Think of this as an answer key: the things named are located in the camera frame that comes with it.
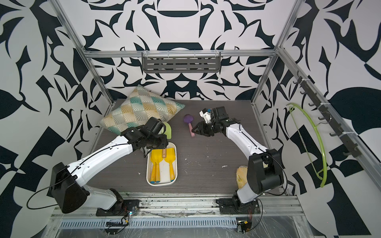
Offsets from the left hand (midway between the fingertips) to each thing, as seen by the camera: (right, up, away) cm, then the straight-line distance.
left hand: (166, 138), depth 80 cm
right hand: (+14, +4, +3) cm, 15 cm away
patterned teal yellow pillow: (-19, +19, +15) cm, 30 cm away
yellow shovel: (+1, -13, +9) cm, 16 cm away
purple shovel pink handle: (+11, +10, +31) cm, 34 cm away
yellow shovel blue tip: (-8, -13, +9) cm, 17 cm away
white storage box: (-2, -21, +6) cm, 22 cm away
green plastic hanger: (+65, +17, 0) cm, 68 cm away
